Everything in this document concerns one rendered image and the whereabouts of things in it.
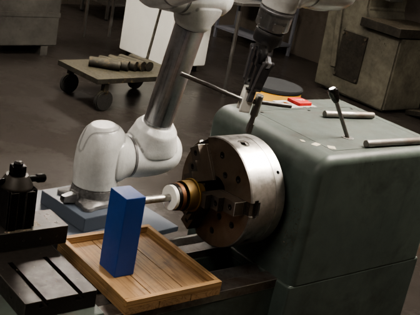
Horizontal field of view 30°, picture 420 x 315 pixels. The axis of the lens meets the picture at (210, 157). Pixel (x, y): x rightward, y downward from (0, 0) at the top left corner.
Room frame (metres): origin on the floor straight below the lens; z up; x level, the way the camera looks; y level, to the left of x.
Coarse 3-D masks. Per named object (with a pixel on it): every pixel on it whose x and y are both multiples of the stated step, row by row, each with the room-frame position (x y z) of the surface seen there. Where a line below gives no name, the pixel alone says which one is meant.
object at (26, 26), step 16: (0, 0) 7.18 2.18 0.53; (16, 0) 7.30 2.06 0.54; (32, 0) 7.42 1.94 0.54; (48, 0) 7.55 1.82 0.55; (0, 16) 7.19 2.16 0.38; (16, 16) 7.31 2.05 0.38; (32, 16) 7.43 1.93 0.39; (48, 16) 7.56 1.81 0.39; (0, 32) 7.20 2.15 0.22; (16, 32) 7.32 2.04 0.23; (32, 32) 7.45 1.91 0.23; (48, 32) 7.58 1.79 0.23; (32, 48) 7.63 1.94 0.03
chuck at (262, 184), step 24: (216, 144) 2.08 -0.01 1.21; (216, 168) 2.06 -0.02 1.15; (240, 168) 1.99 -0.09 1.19; (264, 168) 2.01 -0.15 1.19; (240, 192) 1.98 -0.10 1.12; (264, 192) 1.97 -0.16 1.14; (216, 216) 2.03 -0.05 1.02; (240, 216) 1.96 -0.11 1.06; (264, 216) 1.97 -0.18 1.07; (216, 240) 2.02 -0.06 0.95; (240, 240) 1.96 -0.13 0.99
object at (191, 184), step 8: (176, 184) 1.96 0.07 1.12; (184, 184) 1.97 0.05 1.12; (192, 184) 1.98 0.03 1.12; (200, 184) 2.01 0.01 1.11; (184, 192) 1.95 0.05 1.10; (192, 192) 1.96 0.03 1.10; (200, 192) 1.97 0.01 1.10; (184, 200) 1.94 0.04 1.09; (192, 200) 1.95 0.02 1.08; (200, 200) 1.96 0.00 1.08; (184, 208) 1.96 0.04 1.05; (192, 208) 1.96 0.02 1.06
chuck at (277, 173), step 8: (248, 136) 2.13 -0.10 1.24; (264, 144) 2.10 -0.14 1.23; (264, 152) 2.06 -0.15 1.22; (272, 152) 2.08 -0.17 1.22; (272, 160) 2.05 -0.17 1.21; (272, 168) 2.03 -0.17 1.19; (280, 168) 2.05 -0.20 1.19; (280, 176) 2.03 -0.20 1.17; (280, 184) 2.02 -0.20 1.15; (280, 192) 2.01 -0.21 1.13; (280, 200) 2.01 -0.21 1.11; (280, 208) 2.01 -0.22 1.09; (280, 216) 2.01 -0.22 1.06; (272, 224) 2.01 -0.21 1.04; (264, 232) 2.01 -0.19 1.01; (256, 240) 2.03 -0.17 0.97
